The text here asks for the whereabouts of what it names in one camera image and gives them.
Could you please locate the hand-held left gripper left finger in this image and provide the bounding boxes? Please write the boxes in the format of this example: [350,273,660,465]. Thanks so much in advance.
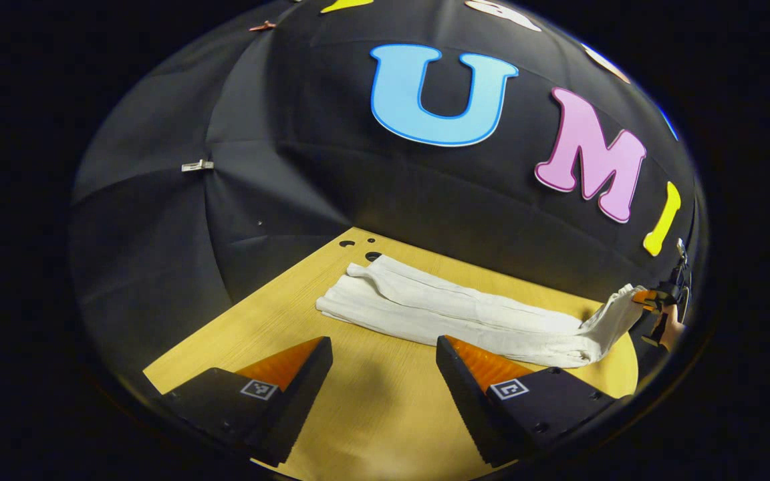
[160,336,334,468]

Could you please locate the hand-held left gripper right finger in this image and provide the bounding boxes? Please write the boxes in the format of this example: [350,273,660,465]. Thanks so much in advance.
[436,335,620,468]

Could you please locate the black backdrop cloth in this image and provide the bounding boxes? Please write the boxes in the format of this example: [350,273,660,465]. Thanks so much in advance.
[70,0,705,375]

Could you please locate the white jeans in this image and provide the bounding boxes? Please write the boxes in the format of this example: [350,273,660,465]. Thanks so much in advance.
[316,254,646,369]

